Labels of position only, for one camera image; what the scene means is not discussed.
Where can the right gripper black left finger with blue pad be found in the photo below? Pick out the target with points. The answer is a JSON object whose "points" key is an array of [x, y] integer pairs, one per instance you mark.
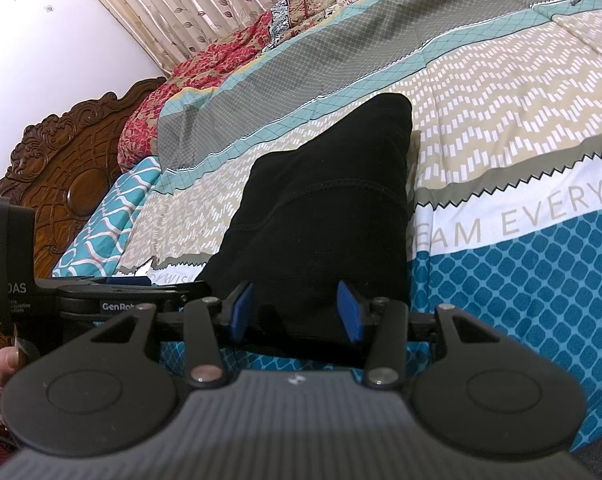
{"points": [[239, 306]]}

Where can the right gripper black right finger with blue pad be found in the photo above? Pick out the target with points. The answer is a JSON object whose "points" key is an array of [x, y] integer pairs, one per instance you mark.
{"points": [[352, 312]]}

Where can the black pants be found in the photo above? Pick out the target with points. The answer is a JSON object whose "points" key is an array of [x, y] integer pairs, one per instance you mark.
{"points": [[335, 210]]}

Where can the carved brown wooden headboard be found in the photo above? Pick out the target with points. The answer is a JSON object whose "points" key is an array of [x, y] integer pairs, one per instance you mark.
{"points": [[65, 165]]}

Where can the red floral quilt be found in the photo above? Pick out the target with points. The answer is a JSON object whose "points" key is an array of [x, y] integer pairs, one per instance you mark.
{"points": [[208, 69]]}

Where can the patterned teal beige bedsheet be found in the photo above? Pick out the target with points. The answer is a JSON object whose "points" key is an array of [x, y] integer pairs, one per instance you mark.
{"points": [[505, 166]]}

